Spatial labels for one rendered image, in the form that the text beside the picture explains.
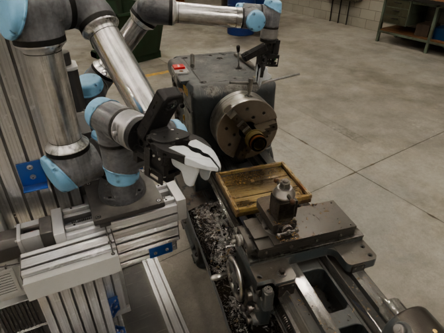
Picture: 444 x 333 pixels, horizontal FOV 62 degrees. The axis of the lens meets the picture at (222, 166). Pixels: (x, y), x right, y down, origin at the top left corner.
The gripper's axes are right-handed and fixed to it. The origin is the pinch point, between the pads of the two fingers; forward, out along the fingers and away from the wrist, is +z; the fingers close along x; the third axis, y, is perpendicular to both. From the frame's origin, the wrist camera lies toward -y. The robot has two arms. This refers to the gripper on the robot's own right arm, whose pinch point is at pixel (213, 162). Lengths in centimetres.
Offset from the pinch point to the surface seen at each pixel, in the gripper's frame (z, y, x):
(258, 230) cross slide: -24, 54, -55
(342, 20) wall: -396, 33, -847
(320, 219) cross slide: -11, 51, -75
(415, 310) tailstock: 31, 38, -41
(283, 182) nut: -20, 33, -58
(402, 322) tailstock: 30, 40, -36
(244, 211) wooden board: -41, 60, -68
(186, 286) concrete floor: -87, 148, -82
